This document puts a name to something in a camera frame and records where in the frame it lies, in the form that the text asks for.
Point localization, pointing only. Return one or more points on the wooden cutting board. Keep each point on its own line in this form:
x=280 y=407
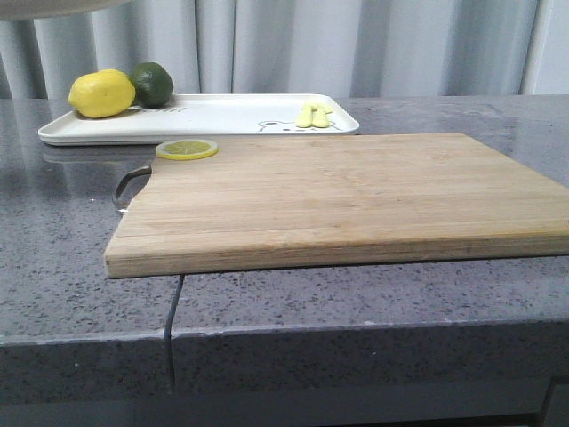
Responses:
x=277 y=202

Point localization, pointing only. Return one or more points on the white round plate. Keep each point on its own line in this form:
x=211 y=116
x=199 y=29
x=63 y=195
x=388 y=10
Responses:
x=37 y=9

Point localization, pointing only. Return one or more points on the white bear tray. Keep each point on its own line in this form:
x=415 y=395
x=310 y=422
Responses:
x=197 y=115

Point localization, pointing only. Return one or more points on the lemon slice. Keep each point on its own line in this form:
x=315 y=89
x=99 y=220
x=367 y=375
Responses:
x=186 y=149

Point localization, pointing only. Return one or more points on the grey curtain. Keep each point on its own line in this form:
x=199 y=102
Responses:
x=339 y=48

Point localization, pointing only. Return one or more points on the green lime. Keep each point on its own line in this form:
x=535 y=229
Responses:
x=153 y=85

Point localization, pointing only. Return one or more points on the yellow lemon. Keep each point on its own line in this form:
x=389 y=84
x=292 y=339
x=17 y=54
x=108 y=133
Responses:
x=101 y=94

